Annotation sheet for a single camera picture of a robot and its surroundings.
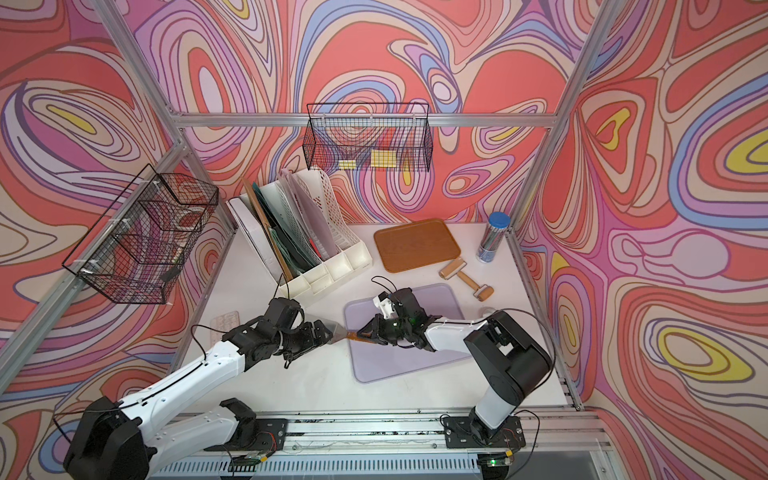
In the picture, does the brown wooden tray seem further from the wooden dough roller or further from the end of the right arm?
the end of the right arm

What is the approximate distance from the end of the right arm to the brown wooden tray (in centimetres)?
30

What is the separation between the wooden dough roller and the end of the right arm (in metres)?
0.32

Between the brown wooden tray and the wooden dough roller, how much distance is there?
38 mm

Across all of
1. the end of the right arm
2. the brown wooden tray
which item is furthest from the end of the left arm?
the brown wooden tray

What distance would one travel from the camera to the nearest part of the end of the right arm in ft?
2.26

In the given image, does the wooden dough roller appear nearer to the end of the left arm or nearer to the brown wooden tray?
the brown wooden tray

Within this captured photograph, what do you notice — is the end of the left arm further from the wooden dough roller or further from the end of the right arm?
the wooden dough roller

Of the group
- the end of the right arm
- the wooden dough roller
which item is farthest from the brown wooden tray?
the end of the right arm

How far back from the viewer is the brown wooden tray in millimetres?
1100

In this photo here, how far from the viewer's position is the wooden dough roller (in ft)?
3.29
